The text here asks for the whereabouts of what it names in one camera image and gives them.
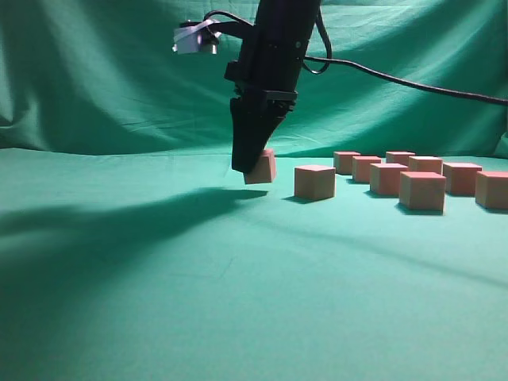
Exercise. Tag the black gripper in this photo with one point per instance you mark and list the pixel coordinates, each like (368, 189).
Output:
(265, 76)

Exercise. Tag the column red cube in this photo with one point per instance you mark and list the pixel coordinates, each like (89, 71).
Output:
(361, 167)
(491, 189)
(399, 157)
(422, 190)
(425, 164)
(314, 182)
(460, 178)
(342, 161)
(385, 178)

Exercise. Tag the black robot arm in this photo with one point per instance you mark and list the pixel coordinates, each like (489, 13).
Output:
(282, 18)

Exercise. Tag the green cloth backdrop and cover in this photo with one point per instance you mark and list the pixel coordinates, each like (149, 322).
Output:
(131, 251)

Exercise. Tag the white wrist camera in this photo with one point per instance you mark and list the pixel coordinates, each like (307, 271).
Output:
(195, 37)

